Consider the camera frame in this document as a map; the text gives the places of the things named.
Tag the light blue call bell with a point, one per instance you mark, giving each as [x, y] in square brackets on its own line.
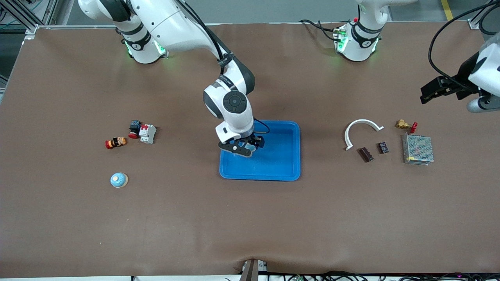
[252, 148]
[119, 180]

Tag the brown electrolytic capacitor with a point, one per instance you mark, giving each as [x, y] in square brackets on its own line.
[366, 154]

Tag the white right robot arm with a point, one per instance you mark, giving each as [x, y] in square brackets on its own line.
[168, 23]

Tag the black capacitor block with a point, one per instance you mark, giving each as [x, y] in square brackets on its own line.
[383, 147]

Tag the white red circuit breaker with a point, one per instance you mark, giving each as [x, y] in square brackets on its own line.
[148, 134]

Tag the red push button switch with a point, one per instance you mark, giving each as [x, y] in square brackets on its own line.
[134, 127]

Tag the metal table edge clamp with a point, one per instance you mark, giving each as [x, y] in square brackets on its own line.
[253, 270]

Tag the white curved plastic strip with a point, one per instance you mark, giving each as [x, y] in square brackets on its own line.
[363, 121]

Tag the red orange emergency button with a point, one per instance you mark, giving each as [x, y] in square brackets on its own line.
[116, 143]

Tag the blue plastic tray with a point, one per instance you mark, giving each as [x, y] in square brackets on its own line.
[277, 168]

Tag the aluminium frame structure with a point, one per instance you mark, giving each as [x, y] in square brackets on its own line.
[49, 11]

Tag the metal mesh power supply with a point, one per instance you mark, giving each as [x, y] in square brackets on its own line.
[418, 148]

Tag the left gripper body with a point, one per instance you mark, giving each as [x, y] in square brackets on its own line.
[463, 81]

